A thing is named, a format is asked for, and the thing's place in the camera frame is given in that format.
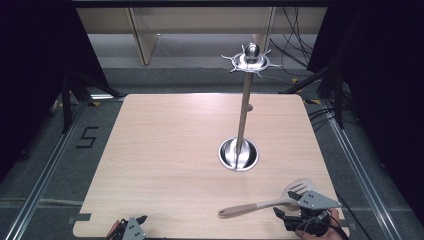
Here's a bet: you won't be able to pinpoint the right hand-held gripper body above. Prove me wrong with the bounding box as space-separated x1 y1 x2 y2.
283 189 343 238

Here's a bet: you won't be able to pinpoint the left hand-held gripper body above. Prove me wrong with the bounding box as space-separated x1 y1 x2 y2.
121 216 147 240

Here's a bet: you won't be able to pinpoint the grey slotted spatula beige handle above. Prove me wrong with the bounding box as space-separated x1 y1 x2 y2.
217 178 320 220

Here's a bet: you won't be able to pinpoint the person's left hand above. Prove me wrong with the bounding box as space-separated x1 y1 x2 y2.
105 220 120 240

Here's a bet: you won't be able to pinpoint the person's right hand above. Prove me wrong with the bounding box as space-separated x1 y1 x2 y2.
294 208 350 240

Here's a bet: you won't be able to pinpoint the black tape strip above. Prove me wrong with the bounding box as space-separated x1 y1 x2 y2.
65 212 93 226

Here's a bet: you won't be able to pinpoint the metal utensil stand with hooks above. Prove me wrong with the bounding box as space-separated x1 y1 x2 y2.
217 42 283 173

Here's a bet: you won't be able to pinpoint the black metal stand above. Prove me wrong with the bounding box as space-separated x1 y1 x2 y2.
279 62 346 130
60 69 125 135

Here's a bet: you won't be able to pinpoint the dark curtain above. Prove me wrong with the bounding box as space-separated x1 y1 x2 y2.
305 0 424 219
0 0 113 183

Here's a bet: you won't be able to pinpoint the beige wooden cabinet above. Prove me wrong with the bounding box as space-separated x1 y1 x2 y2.
75 7 328 66

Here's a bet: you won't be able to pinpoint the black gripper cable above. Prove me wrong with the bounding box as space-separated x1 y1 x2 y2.
334 191 365 240

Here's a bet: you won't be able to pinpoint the metal floor rail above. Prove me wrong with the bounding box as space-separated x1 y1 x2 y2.
319 99 399 240
3 99 93 240

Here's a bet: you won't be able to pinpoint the black floor cables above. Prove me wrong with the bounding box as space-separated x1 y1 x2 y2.
307 105 336 129

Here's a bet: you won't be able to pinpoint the bundle of black hanging cables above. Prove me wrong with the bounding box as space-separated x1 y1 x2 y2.
269 6 316 69

